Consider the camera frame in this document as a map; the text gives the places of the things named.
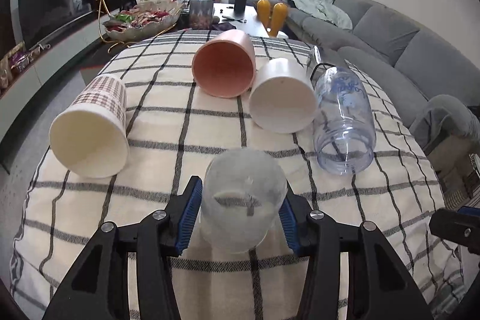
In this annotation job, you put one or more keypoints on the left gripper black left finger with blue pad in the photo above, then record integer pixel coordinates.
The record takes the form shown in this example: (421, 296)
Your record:
(96, 285)

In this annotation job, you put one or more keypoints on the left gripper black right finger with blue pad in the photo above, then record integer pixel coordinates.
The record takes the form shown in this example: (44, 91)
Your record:
(379, 287)

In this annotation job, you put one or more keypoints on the frosted clear plastic cup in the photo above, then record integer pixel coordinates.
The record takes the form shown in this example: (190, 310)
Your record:
(243, 190)

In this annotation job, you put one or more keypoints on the plaid paper cup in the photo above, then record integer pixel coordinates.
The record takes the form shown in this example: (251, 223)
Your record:
(89, 137)

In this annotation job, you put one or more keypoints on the white plastic cup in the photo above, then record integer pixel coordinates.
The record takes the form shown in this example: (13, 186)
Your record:
(282, 98)

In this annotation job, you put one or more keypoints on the clear glass cup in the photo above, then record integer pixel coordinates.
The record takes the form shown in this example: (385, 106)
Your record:
(314, 58)

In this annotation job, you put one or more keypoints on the pink plastic cup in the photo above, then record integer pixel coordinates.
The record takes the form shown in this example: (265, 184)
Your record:
(225, 66)

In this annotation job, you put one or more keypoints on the black cup on table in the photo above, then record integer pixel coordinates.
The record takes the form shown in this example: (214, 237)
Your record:
(239, 7)

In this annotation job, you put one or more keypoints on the clear blue plastic bottle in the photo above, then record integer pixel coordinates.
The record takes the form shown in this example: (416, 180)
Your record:
(344, 135)

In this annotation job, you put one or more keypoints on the checked white tablecloth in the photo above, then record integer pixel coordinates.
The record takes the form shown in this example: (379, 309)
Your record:
(174, 131)

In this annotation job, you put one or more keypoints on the white low tv cabinet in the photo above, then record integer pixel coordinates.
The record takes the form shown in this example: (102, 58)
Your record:
(74, 49)

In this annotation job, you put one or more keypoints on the grey sectional sofa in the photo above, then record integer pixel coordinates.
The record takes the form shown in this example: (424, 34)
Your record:
(432, 85)

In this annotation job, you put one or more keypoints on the two-tier gold snack stand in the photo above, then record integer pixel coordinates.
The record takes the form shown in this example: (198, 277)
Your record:
(146, 19)

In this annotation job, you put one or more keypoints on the yellow rabbit-ear stool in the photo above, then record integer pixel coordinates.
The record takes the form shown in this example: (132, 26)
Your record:
(271, 16)

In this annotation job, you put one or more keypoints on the glass jar with nuts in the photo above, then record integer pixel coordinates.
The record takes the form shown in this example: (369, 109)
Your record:
(201, 14)

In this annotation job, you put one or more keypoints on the dark coffee table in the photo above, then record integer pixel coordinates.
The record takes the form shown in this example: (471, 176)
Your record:
(232, 18)

